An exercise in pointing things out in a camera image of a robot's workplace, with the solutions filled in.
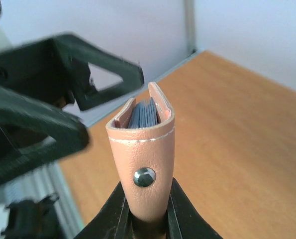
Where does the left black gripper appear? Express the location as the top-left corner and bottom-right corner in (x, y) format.
(0, 193), (63, 239)

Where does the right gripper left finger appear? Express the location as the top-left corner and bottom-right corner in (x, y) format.
(74, 183), (133, 239)

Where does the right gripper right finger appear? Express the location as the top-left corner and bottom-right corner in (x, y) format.
(166, 178), (222, 239)

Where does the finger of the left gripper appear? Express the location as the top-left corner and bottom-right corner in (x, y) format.
(0, 87), (90, 186)
(0, 33), (144, 111)

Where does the pink leather card holder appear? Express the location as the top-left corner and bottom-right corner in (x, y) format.
(106, 82), (175, 222)

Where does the left aluminium corner post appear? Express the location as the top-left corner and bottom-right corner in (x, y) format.
(184, 0), (197, 54)

